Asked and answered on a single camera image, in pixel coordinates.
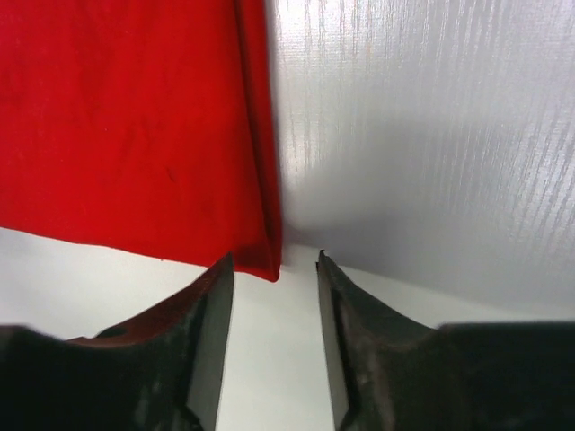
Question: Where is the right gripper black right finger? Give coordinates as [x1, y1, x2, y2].
[316, 254, 574, 430]

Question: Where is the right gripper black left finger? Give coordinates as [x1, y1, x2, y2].
[1, 255, 234, 430]

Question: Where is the red t shirt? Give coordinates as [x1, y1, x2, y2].
[1, 1, 282, 281]

